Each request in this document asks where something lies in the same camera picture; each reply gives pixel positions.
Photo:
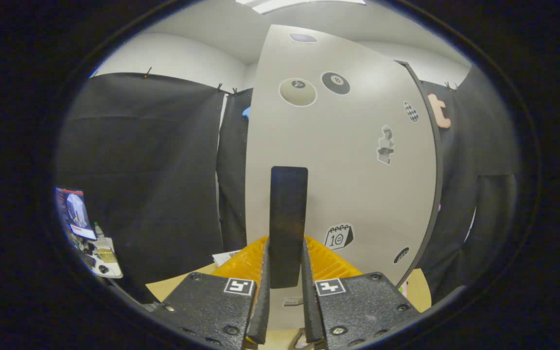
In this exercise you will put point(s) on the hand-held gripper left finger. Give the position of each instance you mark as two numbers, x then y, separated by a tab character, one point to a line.
263	301

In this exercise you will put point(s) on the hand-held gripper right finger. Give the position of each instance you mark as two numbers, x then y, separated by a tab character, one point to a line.
309	301

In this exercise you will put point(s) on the beige shoe cabinet door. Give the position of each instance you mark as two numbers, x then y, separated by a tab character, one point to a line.
348	170

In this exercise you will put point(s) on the grey shoe cabinet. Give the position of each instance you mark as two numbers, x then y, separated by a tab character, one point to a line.
439	194

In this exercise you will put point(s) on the white book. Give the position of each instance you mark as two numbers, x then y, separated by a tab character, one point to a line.
226	257

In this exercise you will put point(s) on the cluttered white side table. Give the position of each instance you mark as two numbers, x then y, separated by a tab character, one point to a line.
107	260

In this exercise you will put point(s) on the black backdrop cloth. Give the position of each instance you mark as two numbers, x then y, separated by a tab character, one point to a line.
153	170

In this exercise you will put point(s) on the computer monitor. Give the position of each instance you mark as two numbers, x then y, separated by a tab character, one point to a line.
77	211

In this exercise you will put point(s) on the long ceiling light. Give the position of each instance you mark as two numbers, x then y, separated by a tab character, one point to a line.
299	4

